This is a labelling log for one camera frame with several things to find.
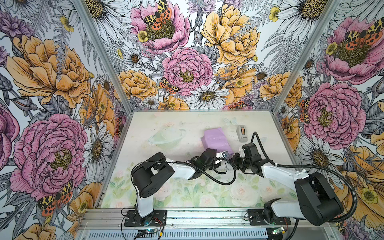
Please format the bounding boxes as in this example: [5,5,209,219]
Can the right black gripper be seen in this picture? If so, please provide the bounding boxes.
[226,152,252,174]

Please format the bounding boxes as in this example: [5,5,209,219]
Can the pink wrapping paper sheet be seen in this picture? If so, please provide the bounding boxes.
[201,128,234,157]

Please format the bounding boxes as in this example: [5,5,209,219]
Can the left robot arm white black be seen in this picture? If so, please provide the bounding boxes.
[130,149,237,227]

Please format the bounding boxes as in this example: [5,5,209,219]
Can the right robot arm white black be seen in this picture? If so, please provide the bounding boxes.
[231,144,344,226]

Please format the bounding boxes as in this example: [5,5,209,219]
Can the white tape dispenser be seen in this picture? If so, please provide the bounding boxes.
[237,125,248,143]

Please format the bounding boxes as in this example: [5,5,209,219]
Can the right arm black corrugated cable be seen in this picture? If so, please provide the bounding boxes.
[250,131,358,223]

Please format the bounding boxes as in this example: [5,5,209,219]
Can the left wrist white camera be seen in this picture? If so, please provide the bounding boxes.
[217,151,231,160]

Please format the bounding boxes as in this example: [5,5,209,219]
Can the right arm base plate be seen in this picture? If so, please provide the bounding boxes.
[244,209,292,226]

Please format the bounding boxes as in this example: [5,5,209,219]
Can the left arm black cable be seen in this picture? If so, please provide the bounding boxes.
[129,155,237,208]

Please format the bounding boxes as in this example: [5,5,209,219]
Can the white vented cable duct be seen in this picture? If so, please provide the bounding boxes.
[81,228,268,240]

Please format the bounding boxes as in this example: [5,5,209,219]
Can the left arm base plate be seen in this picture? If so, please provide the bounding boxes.
[124,210,168,227]

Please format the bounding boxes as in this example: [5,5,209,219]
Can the aluminium front rail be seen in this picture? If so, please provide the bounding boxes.
[78,207,334,230]

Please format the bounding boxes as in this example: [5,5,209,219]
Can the right aluminium corner post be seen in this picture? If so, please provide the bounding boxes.
[271,1,340,115]

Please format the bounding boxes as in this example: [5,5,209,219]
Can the aluminium corner post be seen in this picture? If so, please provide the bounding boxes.
[74,1,134,117]
[271,1,340,115]

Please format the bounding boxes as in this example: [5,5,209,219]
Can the left aluminium corner post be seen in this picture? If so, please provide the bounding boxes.
[74,1,134,117]

